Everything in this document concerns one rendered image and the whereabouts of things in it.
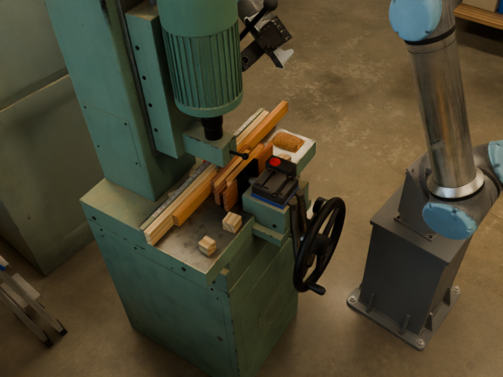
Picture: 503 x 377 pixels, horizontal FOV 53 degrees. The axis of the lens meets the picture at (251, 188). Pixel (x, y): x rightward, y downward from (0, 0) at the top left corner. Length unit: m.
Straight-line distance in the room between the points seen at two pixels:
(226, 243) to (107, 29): 0.60
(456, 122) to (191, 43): 0.67
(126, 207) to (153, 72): 0.51
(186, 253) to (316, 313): 1.05
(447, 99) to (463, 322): 1.28
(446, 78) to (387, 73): 2.39
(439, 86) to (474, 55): 2.72
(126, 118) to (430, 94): 0.78
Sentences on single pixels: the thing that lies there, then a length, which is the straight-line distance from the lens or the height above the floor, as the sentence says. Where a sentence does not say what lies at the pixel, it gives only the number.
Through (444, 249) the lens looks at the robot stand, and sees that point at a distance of 1.86.
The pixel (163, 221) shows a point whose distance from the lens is 1.37.
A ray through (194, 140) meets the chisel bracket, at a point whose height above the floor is 1.06.
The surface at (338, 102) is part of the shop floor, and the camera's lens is 3.36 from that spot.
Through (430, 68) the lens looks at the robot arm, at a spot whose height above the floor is 1.29.
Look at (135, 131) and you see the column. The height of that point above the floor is 1.09.
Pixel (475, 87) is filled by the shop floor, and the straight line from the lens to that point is 3.68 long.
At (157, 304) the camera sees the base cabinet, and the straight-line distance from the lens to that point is 1.90.
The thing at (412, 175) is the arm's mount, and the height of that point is 0.78.
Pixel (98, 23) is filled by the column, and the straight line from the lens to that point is 1.29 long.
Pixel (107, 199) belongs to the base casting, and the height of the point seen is 0.80.
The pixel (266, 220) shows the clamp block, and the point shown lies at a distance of 1.40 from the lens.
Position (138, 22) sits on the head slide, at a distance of 1.25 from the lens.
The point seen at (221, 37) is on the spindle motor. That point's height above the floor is 1.40.
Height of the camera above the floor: 1.95
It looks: 45 degrees down
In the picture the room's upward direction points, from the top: 4 degrees counter-clockwise
